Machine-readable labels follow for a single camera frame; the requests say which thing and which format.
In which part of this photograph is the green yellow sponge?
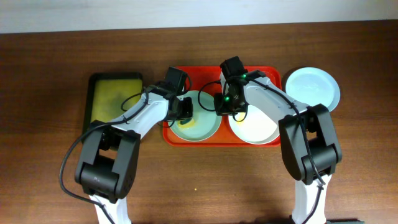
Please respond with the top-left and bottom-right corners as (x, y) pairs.
(179, 118), (194, 125)

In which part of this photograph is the mint green plate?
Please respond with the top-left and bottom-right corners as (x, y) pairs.
(171, 90), (222, 142)

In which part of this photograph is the white cream plate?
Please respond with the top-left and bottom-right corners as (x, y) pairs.
(228, 105), (279, 145)

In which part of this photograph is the light blue plate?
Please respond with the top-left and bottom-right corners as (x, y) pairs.
(285, 67), (341, 111)

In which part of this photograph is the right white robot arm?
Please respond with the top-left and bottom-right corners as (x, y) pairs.
(214, 56), (343, 223)

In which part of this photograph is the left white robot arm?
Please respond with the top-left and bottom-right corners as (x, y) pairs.
(75, 67), (193, 223)

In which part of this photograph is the red plastic tray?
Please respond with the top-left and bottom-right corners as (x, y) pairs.
(162, 66), (282, 147)

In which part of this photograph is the black tray with yellow liquid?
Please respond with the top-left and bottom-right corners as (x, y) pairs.
(82, 72), (142, 133)

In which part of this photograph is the left black cable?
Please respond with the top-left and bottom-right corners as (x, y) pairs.
(58, 74), (193, 224)

